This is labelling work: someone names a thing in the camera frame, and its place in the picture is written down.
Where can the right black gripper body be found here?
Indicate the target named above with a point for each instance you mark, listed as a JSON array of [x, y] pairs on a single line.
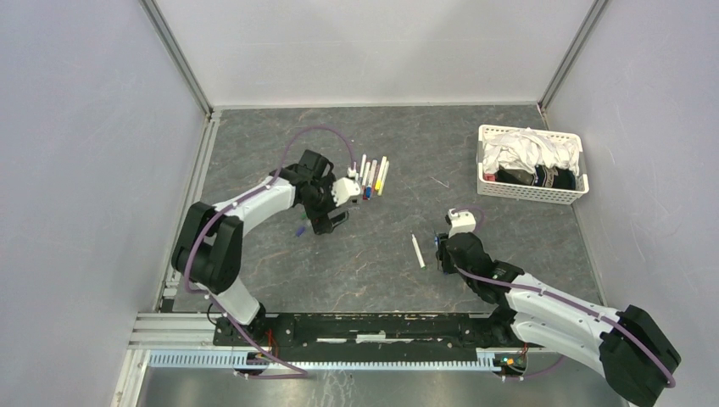
[[446, 262]]

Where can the white marker pale yellow cap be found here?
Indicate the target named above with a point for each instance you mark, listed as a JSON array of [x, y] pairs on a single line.
[[384, 180]]

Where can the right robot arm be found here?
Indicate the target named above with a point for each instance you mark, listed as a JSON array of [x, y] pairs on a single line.
[[626, 347]]

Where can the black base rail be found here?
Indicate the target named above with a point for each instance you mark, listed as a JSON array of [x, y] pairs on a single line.
[[389, 337]]

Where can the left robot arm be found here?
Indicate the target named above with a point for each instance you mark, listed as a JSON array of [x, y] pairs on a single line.
[[208, 251]]

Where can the white plastic basket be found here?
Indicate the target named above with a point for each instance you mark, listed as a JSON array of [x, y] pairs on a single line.
[[488, 186]]

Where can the white cloth in basket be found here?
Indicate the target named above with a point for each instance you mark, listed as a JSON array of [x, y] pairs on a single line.
[[524, 149]]

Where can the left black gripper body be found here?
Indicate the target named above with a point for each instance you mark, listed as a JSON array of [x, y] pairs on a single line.
[[320, 203]]

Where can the white marker upper left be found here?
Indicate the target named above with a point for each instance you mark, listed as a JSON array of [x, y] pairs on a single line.
[[361, 172]]

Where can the dark cloth in basket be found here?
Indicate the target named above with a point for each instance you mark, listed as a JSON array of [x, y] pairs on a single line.
[[543, 176]]

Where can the white cable comb strip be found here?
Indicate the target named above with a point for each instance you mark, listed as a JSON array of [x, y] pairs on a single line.
[[240, 360]]

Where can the white marker blue cap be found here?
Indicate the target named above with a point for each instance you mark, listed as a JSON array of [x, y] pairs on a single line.
[[374, 164]]

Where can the white marker brown cap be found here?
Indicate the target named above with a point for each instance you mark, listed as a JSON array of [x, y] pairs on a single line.
[[365, 180]]

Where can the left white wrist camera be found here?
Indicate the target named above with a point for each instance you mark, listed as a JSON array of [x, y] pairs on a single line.
[[346, 188]]

